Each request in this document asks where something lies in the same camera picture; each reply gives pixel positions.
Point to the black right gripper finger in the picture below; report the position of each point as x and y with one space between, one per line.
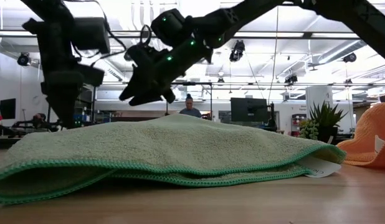
131 94
145 100

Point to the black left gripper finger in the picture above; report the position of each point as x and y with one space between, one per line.
63 109

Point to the sage green microfiber towel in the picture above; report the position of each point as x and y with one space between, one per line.
180 146

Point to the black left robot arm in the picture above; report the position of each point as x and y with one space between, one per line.
52 37

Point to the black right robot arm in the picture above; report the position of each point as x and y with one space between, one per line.
242 12

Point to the orange microfiber towel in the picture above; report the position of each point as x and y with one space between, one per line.
367 140

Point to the person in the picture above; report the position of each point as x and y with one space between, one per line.
190 110

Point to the black ceiling spotlight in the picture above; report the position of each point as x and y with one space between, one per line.
349 58
237 51
23 59

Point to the black computer monitor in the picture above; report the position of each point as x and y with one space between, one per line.
7 109
248 109

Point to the small green succulent plant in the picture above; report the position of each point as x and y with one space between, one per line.
326 121

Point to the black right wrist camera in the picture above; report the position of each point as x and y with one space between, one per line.
139 57

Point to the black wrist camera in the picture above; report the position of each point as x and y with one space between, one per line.
139 57
89 34

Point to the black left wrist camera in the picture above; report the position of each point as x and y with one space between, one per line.
89 34

